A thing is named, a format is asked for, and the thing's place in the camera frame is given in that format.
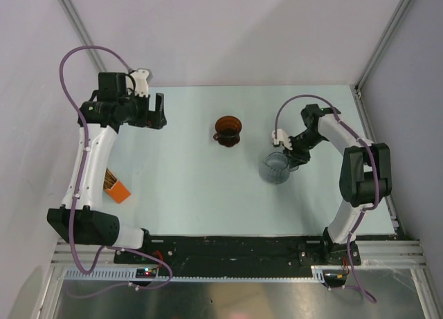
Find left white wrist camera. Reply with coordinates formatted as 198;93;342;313
129;69;152;98

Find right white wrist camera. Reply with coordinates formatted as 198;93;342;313
271;129;292;150

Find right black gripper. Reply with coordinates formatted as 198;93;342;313
282;131;325;169

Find clear glass pitcher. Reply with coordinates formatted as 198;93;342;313
259;152;299;185

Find aluminium frame rail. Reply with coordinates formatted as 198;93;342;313
50;241;428;269

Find white slotted cable duct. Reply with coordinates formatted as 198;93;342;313
62;265;326;282

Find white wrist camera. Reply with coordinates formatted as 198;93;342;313
271;129;292;150
129;69;152;98

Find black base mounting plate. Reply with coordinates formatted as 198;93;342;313
114;235;361;279

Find orange coffee filter box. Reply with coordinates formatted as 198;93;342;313
103;168;131;204

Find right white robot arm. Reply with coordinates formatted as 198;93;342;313
273;104;392;265

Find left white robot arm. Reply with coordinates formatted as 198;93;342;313
47;69;167;263

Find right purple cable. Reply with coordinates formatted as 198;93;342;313
275;94;378;304

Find amber glass coffee dripper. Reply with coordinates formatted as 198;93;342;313
213;116;242;148

